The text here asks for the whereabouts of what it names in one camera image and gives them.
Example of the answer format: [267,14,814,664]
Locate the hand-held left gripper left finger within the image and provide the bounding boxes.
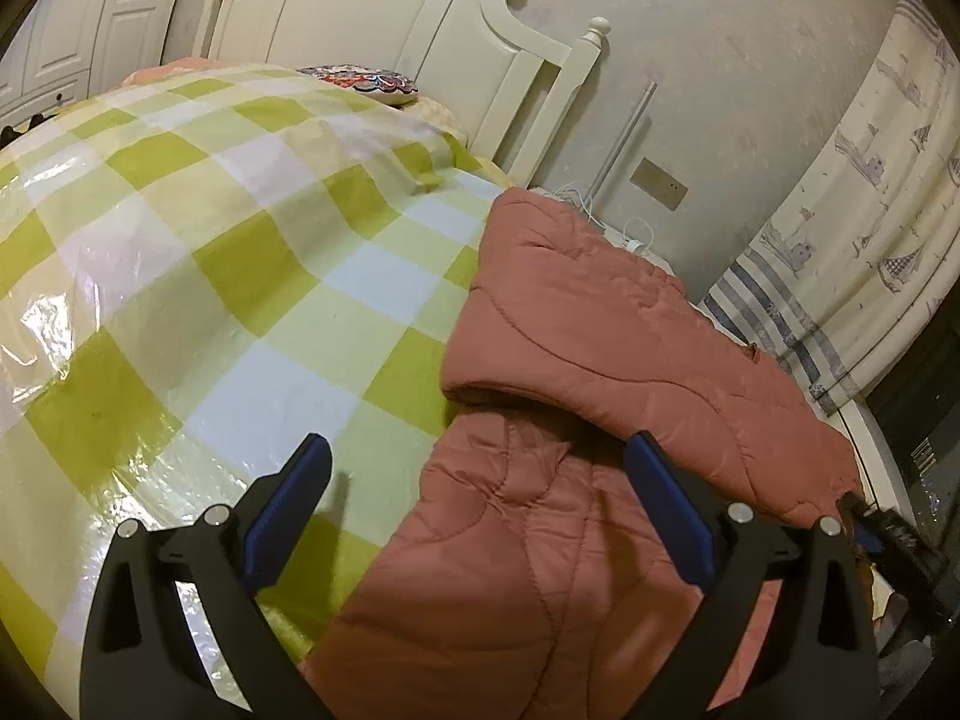
[79,433,333,720]

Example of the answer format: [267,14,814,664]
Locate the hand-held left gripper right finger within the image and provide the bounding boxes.
[625,430,883,720]

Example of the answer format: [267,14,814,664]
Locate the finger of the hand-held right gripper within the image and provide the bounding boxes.
[838,491,952,632]

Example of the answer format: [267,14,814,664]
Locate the pink quilted jacket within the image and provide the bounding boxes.
[304,186,865,720]

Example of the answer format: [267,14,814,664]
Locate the white ledge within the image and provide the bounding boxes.
[838,396,922,520]

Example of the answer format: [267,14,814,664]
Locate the dark window pane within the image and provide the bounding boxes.
[862,349,960,548]

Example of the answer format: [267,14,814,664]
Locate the green checked bed sheet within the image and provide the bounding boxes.
[0,64,520,720]

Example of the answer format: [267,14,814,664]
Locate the sailboat print curtain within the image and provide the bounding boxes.
[700,0,960,418]

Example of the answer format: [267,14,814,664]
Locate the white pole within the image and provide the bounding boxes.
[589,79,659,220]

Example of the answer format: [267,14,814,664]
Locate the cream pillow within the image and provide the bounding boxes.
[405,94,470,147]

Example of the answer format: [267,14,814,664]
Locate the colourful patterned pillow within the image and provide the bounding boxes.
[300,65,421,107]

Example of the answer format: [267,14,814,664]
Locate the pink blanket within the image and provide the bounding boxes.
[122,55,226,89]

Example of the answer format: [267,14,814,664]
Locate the white bed headboard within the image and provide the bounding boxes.
[202,0,614,185]

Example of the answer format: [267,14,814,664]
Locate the white wardrobe doors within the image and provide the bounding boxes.
[0,0,200,128]

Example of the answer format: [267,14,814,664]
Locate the white charger cable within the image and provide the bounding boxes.
[553,181,655,256]

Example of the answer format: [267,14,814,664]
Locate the wall switch plate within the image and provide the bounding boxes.
[628,158,689,212]

